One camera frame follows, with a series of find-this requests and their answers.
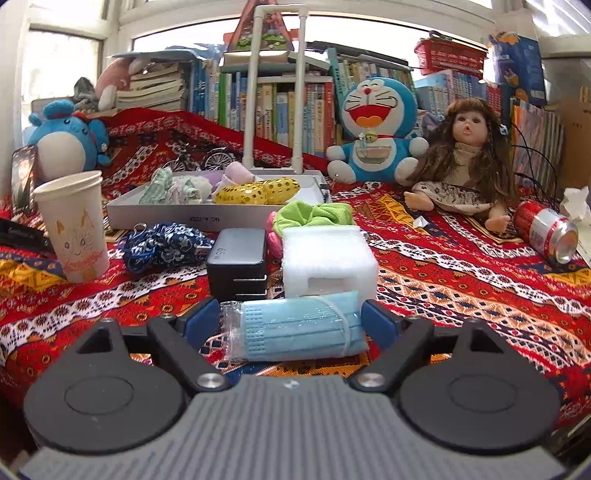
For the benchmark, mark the green checkered cloth pouch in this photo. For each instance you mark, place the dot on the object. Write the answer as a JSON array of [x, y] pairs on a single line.
[[166, 189]]

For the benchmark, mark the pink plush toy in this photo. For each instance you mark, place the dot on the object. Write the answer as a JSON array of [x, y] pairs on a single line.
[[115, 77]]

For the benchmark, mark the dark blue patterned scrunchie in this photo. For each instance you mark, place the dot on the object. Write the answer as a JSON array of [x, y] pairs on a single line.
[[164, 245]]

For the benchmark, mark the blue face mask pack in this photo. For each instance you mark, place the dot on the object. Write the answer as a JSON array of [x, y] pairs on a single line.
[[292, 329]]

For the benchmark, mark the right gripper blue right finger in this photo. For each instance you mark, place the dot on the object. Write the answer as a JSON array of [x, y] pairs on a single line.
[[381, 324]]

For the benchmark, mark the stack of books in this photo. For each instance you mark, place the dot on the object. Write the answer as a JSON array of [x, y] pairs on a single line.
[[156, 85]]

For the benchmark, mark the blue cardboard box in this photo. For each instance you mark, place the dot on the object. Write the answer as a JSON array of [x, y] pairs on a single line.
[[518, 64]]

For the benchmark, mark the white cardboard tray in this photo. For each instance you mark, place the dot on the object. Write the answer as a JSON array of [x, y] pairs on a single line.
[[125, 212]]

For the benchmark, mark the row of books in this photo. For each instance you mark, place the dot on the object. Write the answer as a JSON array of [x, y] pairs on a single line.
[[219, 94]]

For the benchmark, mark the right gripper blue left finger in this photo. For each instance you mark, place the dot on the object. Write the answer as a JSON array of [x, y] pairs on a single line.
[[200, 323]]

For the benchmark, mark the red soda can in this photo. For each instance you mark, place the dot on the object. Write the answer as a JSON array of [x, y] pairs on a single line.
[[549, 233]]

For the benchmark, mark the Doraemon plush toy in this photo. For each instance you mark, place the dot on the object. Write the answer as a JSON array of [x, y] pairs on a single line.
[[379, 114]]

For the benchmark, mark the pink sock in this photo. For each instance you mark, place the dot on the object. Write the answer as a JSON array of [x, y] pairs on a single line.
[[233, 175]]

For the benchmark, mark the white fluffy plush toy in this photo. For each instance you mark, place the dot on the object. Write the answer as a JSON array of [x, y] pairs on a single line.
[[198, 188]]

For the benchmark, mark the blue round plush toy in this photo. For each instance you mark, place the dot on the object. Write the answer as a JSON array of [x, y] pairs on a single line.
[[67, 142]]

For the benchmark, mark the gold sequin heart cushion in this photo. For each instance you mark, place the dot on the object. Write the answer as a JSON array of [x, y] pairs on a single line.
[[265, 192]]

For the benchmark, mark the green scrunchie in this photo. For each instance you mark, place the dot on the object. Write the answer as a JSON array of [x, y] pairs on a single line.
[[301, 214]]

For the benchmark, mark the black power bank box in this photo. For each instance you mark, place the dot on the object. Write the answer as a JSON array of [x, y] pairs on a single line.
[[236, 267]]

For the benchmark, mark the white pvc pipe frame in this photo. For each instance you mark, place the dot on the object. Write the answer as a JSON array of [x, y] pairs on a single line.
[[274, 106]]

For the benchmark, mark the purple plush toy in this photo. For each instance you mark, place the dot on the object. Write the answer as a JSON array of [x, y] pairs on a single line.
[[214, 177]]

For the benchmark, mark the smartphone with red case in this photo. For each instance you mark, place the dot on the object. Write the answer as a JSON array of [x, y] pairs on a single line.
[[23, 169]]

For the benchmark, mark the brown haired doll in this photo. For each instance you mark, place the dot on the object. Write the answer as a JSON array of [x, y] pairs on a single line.
[[468, 169]]

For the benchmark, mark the white paper cup with cat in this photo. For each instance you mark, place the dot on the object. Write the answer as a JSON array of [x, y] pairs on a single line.
[[71, 209]]

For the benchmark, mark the pink scrunchie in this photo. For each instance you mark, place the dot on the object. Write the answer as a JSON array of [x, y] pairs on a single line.
[[273, 241]]

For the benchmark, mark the white foam block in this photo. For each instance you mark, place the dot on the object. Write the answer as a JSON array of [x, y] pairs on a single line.
[[321, 260]]

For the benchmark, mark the red plastic basket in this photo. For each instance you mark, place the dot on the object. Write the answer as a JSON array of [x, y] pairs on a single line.
[[440, 52]]

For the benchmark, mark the miniature metal bicycle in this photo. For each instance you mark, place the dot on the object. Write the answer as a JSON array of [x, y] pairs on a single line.
[[199, 158]]

